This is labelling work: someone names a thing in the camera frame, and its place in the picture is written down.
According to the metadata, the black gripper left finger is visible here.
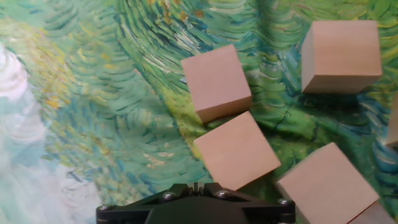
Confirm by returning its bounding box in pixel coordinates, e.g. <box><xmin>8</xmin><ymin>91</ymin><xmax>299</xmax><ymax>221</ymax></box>
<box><xmin>96</xmin><ymin>182</ymin><xmax>197</xmax><ymax>224</ymax></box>

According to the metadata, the wooden cube block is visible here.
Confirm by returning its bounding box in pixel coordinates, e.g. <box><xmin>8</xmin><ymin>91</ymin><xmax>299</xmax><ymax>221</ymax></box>
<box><xmin>180</xmin><ymin>44</ymin><xmax>253</xmax><ymax>124</ymax></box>
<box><xmin>384</xmin><ymin>93</ymin><xmax>398</xmax><ymax>149</ymax></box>
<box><xmin>300</xmin><ymin>19</ymin><xmax>383</xmax><ymax>95</ymax></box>
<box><xmin>193</xmin><ymin>110</ymin><xmax>282</xmax><ymax>192</ymax></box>
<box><xmin>275</xmin><ymin>142</ymin><xmax>381</xmax><ymax>224</ymax></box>
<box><xmin>347</xmin><ymin>201</ymin><xmax>397</xmax><ymax>224</ymax></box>

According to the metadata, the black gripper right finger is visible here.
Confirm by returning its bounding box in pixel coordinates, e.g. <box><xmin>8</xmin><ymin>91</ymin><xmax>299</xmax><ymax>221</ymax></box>
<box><xmin>195</xmin><ymin>182</ymin><xmax>296</xmax><ymax>224</ymax></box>

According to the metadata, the green blue painted cloth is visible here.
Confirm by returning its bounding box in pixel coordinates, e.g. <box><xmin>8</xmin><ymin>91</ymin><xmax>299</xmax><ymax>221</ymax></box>
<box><xmin>0</xmin><ymin>0</ymin><xmax>398</xmax><ymax>224</ymax></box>

